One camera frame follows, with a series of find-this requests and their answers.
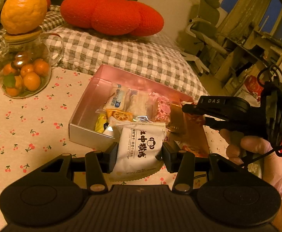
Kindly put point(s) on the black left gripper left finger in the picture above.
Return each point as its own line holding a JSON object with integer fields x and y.
{"x": 97, "y": 163}

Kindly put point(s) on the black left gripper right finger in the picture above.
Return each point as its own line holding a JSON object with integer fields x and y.
{"x": 181, "y": 162}

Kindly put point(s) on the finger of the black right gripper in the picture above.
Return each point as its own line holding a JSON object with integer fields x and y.
{"x": 203, "y": 110}
{"x": 231, "y": 124}

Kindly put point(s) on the orange red snack pack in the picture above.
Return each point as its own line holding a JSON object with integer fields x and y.
{"x": 199, "y": 149}

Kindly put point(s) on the gold snack bar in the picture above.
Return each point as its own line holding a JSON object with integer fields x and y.
{"x": 176, "y": 123}

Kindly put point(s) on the brown biscuit pack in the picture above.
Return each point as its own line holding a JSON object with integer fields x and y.
{"x": 166, "y": 138}

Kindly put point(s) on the pink nougat snack pack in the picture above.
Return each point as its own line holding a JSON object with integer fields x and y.
{"x": 161, "y": 108}

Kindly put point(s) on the white triangular snack pack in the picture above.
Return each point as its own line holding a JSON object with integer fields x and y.
{"x": 139, "y": 151}

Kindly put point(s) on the white lotus chip pack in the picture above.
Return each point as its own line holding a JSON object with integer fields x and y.
{"x": 114, "y": 117}

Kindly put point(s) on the silver grey snack pack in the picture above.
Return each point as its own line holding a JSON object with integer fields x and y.
{"x": 143, "y": 118}

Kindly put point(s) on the clear white bread pack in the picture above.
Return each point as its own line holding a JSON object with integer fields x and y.
{"x": 140, "y": 103}

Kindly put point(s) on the blue white bread pack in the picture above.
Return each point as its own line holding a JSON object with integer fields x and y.
{"x": 116, "y": 99}

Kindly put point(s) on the yellow snack pack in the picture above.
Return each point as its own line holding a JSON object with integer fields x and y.
{"x": 101, "y": 123}

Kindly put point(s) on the pink silver shallow box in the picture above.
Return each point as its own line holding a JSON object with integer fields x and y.
{"x": 82, "y": 123}

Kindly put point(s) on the red white shopping bag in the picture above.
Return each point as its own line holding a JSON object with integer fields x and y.
{"x": 250, "y": 91}

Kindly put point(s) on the grey checkered quilt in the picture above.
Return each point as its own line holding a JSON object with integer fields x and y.
{"x": 155, "y": 58}

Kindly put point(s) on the white office chair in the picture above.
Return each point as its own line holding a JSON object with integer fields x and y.
{"x": 204, "y": 28}

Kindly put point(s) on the cherry print tablecloth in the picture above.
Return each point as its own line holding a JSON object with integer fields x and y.
{"x": 61, "y": 119}

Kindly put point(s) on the wooden desk shelf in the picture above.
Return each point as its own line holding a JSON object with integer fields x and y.
{"x": 244, "y": 58}

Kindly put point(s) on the glass jar with kumquats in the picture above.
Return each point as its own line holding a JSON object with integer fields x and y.
{"x": 26, "y": 62}

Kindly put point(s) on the red tomato plush cushion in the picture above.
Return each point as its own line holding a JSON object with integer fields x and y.
{"x": 113, "y": 17}

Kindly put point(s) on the small red plush cushion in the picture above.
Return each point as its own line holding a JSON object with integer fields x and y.
{"x": 48, "y": 4}

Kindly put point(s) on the large orange citrus fruit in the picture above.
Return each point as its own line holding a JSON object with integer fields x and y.
{"x": 22, "y": 16}

